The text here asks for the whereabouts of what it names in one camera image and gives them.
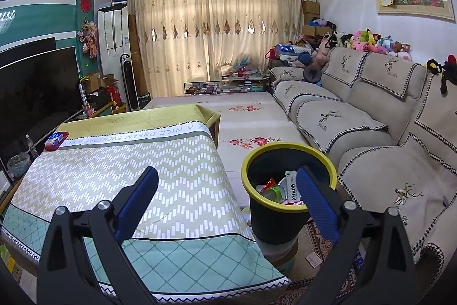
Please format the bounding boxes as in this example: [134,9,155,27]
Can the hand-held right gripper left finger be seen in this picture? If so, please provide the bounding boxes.
[36,166,159,305]

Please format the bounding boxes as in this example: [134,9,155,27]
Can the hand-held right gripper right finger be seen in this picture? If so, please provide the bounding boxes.
[296,166,418,305]

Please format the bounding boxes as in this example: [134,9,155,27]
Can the black yellow-rimmed trash bin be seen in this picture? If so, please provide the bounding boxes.
[241,143,338,245]

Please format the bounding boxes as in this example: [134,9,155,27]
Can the red snack bag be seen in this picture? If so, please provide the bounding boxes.
[255,177,282,196]

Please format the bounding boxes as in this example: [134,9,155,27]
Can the patterned rug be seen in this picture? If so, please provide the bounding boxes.
[268,219,379,305]

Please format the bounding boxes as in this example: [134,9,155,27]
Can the zigzag patterned tablecloth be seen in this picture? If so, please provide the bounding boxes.
[0,104,291,302]

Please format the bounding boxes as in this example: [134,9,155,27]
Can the round green wooden stool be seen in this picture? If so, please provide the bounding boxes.
[257,237,298,277]

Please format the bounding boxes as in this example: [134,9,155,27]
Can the beige covered sofa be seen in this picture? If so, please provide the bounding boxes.
[268,48,457,263]

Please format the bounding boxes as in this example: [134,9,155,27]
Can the blue red small box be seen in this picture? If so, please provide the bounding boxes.
[44,131,70,151]

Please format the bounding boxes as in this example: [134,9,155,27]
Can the floral bed mat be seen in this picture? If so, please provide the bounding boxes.
[141,92,311,209]

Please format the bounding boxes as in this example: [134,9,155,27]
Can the clear water bottle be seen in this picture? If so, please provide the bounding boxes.
[24,134,38,159]

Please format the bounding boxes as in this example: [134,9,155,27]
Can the black tower fan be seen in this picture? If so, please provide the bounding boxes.
[120,54,140,111]

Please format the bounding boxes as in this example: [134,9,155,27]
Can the glass ashtray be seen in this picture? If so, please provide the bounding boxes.
[7,152,32,179]

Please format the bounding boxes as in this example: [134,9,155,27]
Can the open cardboard box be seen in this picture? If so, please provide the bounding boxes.
[84,71,120,91]

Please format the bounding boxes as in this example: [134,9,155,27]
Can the black neck pillow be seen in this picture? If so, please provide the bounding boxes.
[303,65,323,83]

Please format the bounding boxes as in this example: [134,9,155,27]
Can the stack of books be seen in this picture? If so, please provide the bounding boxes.
[0,241,22,284]

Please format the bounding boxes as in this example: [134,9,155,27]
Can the glass table with books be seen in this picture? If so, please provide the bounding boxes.
[184,71,270,95]

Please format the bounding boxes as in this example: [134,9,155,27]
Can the large black television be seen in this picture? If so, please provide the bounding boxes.
[0,46,84,163]

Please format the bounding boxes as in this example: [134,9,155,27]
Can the star striped cushion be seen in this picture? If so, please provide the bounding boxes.
[276,43,311,57]

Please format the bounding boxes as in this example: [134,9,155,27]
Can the tall cardboard panel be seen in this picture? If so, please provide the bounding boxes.
[128,14,148,95]

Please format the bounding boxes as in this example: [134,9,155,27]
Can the pile of plush toys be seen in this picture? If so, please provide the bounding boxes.
[293,17,413,68]

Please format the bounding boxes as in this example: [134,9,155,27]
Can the white floor air conditioner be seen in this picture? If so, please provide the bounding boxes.
[97,3,131,80]

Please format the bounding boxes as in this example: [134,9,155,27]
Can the hanging artificial flowers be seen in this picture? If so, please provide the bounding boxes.
[77,17,99,59]

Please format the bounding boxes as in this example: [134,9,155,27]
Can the black red plush toy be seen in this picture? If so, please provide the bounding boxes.
[426,55,457,95]

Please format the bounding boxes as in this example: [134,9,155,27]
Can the beige embroidered curtain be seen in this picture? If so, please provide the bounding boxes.
[118,0,211,98]
[203,0,304,80]

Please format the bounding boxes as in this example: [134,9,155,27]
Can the black screen behind television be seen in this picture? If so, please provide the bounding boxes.
[0,37,57,57]

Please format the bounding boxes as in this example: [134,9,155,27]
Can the stack of cardboard boxes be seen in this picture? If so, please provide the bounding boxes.
[302,0,334,37]

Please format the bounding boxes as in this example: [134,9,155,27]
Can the shiny wall decoration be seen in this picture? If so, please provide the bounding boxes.
[0,8,18,34]

